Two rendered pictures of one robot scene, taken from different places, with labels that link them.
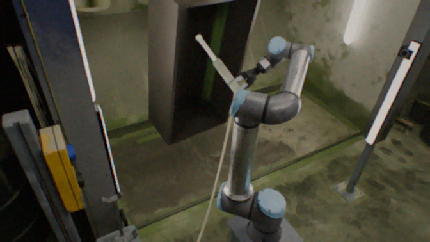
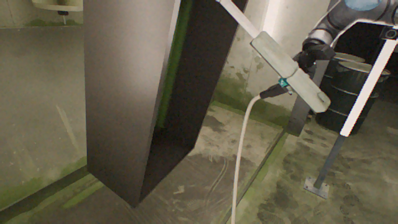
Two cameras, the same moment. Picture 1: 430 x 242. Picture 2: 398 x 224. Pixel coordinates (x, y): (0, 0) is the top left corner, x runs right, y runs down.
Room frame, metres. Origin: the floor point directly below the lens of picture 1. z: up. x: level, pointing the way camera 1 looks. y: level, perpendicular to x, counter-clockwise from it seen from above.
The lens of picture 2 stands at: (1.07, 0.45, 1.42)
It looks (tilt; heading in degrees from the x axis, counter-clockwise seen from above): 28 degrees down; 333
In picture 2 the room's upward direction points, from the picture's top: 7 degrees clockwise
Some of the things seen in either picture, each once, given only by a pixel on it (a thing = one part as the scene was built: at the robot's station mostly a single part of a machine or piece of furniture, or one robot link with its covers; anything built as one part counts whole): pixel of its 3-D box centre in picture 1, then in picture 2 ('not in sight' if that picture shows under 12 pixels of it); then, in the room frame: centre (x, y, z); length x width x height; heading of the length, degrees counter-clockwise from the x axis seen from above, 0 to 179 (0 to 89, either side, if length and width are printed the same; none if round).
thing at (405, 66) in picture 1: (390, 98); (369, 85); (1.84, -1.20, 1.02); 0.06 x 0.02 x 0.83; 32
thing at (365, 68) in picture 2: not in sight; (362, 68); (2.63, -2.56, 0.86); 0.54 x 0.54 x 0.01
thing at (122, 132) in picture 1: (210, 106); (148, 135); (2.92, 0.10, 0.11); 2.70 x 0.02 x 0.13; 122
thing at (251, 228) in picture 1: (265, 225); not in sight; (0.97, -0.30, 0.69); 0.19 x 0.19 x 0.10
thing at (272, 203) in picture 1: (267, 209); not in sight; (0.98, -0.29, 0.83); 0.17 x 0.15 x 0.18; 73
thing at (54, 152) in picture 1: (63, 170); not in sight; (0.62, 0.46, 1.42); 0.12 x 0.06 x 0.26; 32
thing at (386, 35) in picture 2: (407, 52); (390, 33); (1.86, -1.19, 1.35); 0.09 x 0.07 x 0.07; 32
